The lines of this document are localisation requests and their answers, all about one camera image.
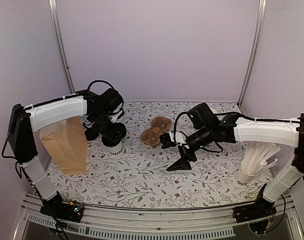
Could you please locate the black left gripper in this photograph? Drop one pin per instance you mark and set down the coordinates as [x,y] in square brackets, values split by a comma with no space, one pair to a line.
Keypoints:
[117,130]

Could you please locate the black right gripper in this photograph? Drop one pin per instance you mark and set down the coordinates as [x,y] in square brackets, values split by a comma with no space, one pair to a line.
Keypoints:
[183,164]

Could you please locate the white paper coffee cup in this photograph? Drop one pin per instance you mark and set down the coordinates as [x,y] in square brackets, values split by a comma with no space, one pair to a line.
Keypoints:
[115,150]

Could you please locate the brown cardboard cup carrier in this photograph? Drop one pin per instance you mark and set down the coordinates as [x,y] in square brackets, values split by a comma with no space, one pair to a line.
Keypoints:
[159,126]

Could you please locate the brown paper bag white handles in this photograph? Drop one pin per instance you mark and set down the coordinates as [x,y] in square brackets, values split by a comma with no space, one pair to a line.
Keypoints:
[66,143]

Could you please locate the black plastic cup lid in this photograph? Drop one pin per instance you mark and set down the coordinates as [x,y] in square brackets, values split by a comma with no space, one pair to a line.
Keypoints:
[111,143]

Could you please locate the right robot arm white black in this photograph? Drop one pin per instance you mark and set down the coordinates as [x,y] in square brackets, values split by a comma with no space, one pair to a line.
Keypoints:
[235,127]

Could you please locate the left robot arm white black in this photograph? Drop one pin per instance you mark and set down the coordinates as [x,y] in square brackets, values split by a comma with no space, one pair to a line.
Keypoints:
[101,110]

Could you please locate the single black lid on mat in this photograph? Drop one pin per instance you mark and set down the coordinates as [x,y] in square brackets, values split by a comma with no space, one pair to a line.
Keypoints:
[91,134]

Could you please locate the floral patterned table mat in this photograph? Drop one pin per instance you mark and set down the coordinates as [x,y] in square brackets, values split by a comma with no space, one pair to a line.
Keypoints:
[137,177]

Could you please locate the stack of white paper cups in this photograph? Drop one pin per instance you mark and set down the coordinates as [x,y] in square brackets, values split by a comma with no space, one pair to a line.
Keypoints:
[213,110]

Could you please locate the white cup holding straws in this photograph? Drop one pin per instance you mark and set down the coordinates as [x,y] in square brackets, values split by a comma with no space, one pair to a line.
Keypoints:
[242,178]

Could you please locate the bundle of white paper straws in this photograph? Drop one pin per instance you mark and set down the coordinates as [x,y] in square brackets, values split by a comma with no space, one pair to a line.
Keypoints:
[257,155]

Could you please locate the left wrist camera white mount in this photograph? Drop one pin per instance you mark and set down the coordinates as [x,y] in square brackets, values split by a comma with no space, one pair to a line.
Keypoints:
[114,116]

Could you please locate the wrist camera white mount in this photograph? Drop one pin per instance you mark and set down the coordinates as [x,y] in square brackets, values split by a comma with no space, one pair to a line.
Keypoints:
[114,116]
[171,139]

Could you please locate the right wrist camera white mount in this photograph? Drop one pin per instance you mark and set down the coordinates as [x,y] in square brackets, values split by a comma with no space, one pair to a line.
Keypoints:
[171,139]

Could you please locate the aluminium front rail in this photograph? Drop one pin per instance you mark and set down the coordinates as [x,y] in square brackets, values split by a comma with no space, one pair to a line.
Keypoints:
[115,223]

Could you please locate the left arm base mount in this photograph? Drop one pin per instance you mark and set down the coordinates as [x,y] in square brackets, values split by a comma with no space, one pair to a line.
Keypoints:
[72,211]

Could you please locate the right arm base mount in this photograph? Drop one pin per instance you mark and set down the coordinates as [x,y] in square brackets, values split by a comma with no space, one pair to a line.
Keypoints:
[259,215]

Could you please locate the left aluminium frame post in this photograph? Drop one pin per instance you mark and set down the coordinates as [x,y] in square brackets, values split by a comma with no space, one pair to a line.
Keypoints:
[59,40]

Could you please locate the aluminium frame post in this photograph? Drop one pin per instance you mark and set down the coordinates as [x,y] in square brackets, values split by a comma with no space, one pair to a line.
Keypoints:
[254,49]
[59,40]

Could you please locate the right aluminium frame post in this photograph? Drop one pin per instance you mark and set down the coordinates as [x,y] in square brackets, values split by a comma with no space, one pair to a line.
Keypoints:
[254,49]

